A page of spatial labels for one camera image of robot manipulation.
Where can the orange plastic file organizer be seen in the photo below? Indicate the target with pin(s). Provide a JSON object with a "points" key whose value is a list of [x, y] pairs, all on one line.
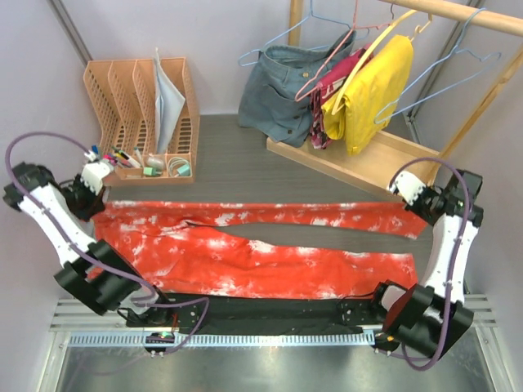
{"points": [[122, 96]]}

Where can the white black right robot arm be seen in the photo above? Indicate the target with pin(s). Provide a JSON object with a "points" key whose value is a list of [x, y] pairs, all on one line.
{"points": [[430, 317]]}

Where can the yellow garment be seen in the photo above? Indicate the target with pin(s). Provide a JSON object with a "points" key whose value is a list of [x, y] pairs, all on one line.
{"points": [[371, 97]]}

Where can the orange tie-dye trousers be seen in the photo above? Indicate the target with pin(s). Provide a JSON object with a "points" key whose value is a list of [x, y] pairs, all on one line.
{"points": [[181, 247]]}

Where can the bunch of coloured pens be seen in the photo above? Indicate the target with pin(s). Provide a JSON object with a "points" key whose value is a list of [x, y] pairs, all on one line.
{"points": [[108, 162]]}

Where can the white papers in organizer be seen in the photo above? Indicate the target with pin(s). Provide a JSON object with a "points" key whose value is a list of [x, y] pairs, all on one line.
{"points": [[168, 104]]}

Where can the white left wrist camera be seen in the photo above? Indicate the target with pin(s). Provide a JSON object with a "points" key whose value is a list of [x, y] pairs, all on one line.
{"points": [[94, 173]]}

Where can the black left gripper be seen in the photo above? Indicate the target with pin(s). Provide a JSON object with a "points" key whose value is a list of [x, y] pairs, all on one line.
{"points": [[95, 204]]}

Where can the yellow wooden hanger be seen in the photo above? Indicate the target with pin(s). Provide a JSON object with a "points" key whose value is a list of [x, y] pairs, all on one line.
{"points": [[363, 59]]}

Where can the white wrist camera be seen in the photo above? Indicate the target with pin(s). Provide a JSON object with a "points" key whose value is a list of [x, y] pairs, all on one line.
{"points": [[94, 173], [408, 186]]}

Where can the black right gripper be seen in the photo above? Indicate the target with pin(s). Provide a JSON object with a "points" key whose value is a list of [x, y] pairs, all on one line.
{"points": [[414, 207]]}

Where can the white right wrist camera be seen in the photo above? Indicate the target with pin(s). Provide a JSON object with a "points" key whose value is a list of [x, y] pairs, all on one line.
{"points": [[408, 186]]}

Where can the wooden clothes rack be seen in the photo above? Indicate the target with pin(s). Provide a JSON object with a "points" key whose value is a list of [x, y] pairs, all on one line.
{"points": [[387, 153]]}

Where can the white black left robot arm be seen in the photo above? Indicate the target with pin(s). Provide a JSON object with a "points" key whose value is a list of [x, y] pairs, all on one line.
{"points": [[91, 271]]}

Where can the blue denim shorts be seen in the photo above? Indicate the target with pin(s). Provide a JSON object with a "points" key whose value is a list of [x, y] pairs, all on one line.
{"points": [[268, 102]]}

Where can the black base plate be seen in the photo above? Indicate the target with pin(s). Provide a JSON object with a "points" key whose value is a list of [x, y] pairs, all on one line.
{"points": [[236, 316]]}

